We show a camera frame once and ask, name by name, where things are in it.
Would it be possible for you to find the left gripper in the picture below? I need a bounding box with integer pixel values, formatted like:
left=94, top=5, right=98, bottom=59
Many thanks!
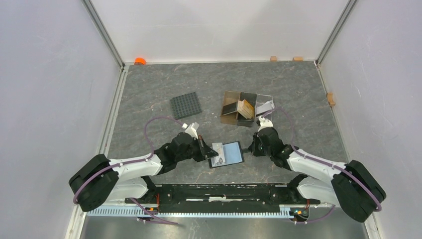
left=176, top=134, right=218, bottom=162

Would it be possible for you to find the black card holder wallet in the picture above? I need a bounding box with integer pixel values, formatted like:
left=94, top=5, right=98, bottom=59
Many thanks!
left=208, top=141, right=250, bottom=168

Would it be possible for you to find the orange card stack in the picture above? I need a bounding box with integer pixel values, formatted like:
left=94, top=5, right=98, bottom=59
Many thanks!
left=237, top=99, right=255, bottom=120

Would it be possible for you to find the amber and black organizer box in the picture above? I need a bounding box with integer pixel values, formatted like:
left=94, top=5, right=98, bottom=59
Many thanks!
left=220, top=91, right=257, bottom=127

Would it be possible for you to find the black credit card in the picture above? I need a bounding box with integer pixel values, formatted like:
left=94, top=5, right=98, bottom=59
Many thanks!
left=221, top=101, right=238, bottom=116

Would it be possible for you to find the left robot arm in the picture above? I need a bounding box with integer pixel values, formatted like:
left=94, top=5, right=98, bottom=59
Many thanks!
left=69, top=132, right=218, bottom=212

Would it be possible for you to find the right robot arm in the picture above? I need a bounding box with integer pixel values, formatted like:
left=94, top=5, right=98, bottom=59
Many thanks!
left=248, top=127, right=387, bottom=223

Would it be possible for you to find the dark grey stud baseplate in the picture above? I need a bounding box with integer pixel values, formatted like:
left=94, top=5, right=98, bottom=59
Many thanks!
left=170, top=92, right=202, bottom=120

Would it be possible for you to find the curved wooden piece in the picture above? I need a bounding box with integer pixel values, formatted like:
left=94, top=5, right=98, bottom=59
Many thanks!
left=326, top=92, right=336, bottom=107

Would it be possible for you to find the orange round cap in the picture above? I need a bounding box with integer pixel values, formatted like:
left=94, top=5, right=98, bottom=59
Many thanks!
left=134, top=57, right=146, bottom=65

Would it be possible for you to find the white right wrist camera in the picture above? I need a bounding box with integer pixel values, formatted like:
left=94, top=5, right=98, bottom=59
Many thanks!
left=257, top=116, right=274, bottom=131

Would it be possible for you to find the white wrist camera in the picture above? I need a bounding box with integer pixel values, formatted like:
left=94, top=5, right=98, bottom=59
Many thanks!
left=257, top=116, right=274, bottom=131
left=182, top=122, right=200, bottom=139

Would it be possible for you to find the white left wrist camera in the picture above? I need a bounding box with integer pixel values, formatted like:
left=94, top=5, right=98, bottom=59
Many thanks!
left=182, top=122, right=200, bottom=139

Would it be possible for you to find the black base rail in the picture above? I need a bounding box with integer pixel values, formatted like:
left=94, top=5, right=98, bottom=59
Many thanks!
left=137, top=183, right=320, bottom=213

